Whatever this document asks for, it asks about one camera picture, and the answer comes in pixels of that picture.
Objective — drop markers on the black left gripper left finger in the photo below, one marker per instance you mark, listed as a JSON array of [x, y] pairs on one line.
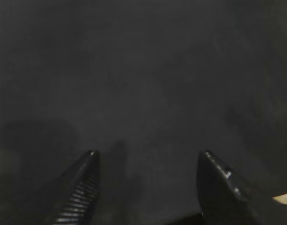
[[70, 199]]

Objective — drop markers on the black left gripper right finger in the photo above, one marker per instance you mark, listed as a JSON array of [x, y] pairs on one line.
[[227, 198]]

